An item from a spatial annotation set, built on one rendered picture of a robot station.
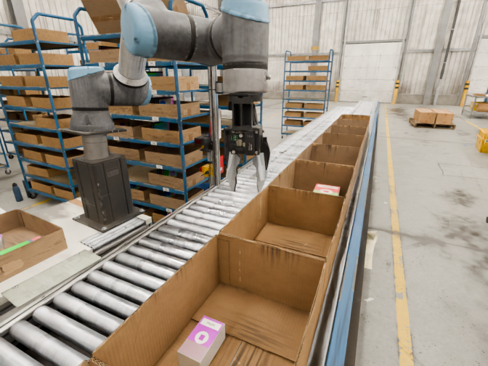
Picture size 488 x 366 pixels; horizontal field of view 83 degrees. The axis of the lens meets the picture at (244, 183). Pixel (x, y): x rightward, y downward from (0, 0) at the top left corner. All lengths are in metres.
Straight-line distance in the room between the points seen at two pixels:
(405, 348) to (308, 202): 1.23
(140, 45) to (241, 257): 0.54
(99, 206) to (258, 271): 0.95
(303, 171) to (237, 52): 0.98
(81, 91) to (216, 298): 1.04
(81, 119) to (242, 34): 1.01
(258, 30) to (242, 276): 0.59
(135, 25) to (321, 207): 0.80
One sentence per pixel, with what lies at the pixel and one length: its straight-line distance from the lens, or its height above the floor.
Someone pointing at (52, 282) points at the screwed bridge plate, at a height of 0.75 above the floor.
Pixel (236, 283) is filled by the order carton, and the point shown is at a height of 0.90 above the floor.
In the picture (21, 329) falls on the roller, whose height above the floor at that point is 0.75.
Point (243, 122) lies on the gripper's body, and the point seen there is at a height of 1.36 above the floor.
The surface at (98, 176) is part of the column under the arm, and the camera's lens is 1.44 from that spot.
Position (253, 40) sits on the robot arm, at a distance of 0.56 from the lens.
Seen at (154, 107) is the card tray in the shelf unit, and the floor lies 1.21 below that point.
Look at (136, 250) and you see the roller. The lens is 1.31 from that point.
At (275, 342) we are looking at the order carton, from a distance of 0.72.
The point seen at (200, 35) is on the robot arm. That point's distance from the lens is 0.64.
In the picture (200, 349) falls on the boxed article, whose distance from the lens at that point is 0.66.
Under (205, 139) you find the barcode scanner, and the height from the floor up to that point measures 1.07.
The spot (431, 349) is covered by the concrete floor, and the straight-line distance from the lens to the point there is 2.11.
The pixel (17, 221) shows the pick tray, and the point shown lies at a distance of 1.74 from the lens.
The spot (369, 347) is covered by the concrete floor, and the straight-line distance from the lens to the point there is 1.97.
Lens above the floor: 1.45
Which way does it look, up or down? 21 degrees down
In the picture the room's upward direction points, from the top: straight up
